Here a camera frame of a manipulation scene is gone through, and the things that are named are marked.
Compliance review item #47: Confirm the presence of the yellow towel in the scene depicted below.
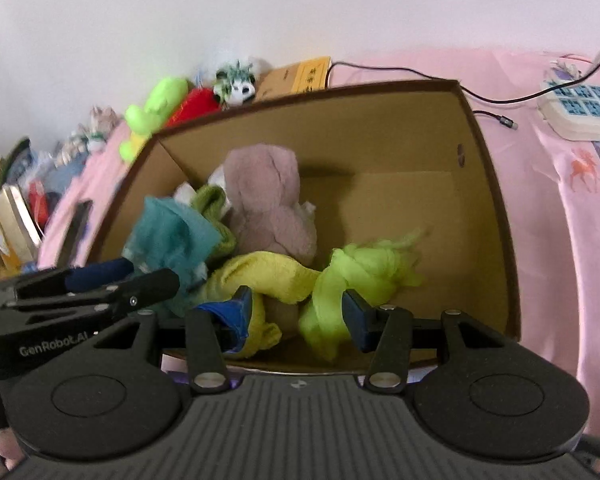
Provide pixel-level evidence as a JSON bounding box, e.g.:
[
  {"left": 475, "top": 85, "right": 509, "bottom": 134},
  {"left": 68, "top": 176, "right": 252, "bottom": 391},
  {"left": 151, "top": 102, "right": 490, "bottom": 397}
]
[{"left": 194, "top": 252, "right": 320, "bottom": 360}]

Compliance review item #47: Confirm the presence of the white power strip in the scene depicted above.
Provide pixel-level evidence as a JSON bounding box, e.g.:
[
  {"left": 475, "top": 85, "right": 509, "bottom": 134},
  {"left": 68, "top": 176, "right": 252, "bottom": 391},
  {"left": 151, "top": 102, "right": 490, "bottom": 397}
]
[{"left": 538, "top": 79, "right": 600, "bottom": 142}]

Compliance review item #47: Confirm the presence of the black white panda plush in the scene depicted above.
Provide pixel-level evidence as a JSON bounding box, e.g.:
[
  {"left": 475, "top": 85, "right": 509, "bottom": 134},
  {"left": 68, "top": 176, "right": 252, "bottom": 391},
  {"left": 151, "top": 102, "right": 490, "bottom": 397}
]
[{"left": 212, "top": 62, "right": 257, "bottom": 108}]

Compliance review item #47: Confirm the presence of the red plush toy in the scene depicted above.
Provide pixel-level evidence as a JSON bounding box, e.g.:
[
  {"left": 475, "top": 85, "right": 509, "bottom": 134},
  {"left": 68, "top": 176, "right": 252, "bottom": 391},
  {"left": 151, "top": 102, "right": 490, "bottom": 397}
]
[{"left": 164, "top": 88, "right": 221, "bottom": 128}]

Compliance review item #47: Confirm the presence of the neon green plush toy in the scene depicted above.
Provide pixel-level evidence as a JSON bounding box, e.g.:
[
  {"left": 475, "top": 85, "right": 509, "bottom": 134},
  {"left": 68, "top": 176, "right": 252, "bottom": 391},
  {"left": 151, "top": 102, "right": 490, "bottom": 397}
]
[{"left": 119, "top": 77, "right": 189, "bottom": 164}]

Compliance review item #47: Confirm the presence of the stack of books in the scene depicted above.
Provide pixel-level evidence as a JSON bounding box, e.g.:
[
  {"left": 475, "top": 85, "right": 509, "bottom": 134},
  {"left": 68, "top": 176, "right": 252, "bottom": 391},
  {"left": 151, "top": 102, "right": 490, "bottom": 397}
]
[{"left": 0, "top": 136, "right": 45, "bottom": 273}]

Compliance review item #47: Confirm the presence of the black cable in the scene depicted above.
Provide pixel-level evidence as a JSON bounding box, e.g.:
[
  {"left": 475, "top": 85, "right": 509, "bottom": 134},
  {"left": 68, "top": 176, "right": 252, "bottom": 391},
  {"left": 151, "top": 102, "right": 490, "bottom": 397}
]
[{"left": 324, "top": 34, "right": 600, "bottom": 131}]

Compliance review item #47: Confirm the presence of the lime green cloth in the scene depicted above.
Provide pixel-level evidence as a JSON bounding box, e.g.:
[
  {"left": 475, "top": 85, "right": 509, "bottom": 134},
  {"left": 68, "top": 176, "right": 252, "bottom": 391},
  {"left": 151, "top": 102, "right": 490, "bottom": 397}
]
[{"left": 299, "top": 230, "right": 422, "bottom": 362}]

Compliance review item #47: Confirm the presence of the yellow cardboard box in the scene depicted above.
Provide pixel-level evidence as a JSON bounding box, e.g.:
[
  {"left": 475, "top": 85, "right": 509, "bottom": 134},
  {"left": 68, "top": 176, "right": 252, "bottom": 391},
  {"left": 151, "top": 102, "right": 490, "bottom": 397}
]
[{"left": 256, "top": 56, "right": 332, "bottom": 102}]

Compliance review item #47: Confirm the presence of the teal cloth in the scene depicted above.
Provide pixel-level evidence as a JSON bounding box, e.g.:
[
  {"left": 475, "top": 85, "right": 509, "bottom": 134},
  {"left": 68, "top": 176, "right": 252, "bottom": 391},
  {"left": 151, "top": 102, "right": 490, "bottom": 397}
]
[{"left": 122, "top": 196, "right": 222, "bottom": 318}]

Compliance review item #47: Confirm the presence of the pink plush toy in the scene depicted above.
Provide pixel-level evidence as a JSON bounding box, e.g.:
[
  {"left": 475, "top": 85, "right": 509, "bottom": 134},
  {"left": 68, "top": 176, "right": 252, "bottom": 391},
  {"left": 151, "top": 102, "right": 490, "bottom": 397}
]
[{"left": 223, "top": 144, "right": 317, "bottom": 266}]

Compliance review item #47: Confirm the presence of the olive green cloth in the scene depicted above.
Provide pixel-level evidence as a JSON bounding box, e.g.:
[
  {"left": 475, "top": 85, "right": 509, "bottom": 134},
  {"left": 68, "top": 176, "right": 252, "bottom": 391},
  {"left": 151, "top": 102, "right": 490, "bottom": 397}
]
[{"left": 190, "top": 184, "right": 236, "bottom": 262}]

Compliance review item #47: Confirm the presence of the pink floral bedsheet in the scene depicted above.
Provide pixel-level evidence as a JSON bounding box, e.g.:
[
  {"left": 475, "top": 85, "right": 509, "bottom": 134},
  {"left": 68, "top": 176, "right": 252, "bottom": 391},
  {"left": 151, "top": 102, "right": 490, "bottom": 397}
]
[{"left": 35, "top": 46, "right": 600, "bottom": 461}]

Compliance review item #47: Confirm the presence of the brown cardboard box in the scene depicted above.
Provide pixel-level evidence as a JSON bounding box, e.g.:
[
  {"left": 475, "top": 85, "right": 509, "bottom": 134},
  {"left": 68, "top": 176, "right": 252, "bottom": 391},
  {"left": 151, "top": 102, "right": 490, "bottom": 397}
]
[{"left": 82, "top": 78, "right": 522, "bottom": 376}]

